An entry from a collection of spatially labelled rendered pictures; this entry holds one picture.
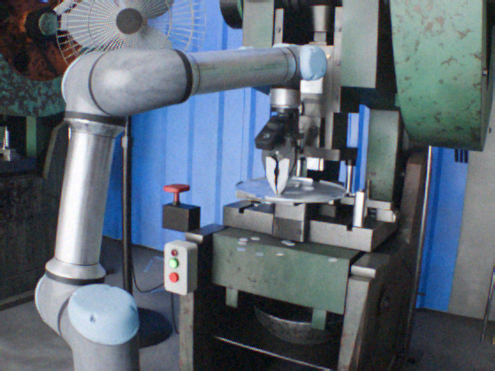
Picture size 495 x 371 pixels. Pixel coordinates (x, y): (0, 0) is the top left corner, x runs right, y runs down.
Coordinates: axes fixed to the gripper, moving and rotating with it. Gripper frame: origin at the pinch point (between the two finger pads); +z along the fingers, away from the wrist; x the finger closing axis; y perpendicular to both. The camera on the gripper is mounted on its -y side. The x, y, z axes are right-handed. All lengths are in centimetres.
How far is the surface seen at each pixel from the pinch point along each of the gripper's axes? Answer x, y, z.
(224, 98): 103, 138, -23
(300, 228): -3.5, 8.2, 11.0
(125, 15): 76, 24, -52
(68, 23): 98, 16, -50
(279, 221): 2.5, 8.2, 10.1
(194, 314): 21.5, -3.0, 38.3
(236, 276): 11.6, 2.2, 26.0
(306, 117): -0.5, 14.7, -17.7
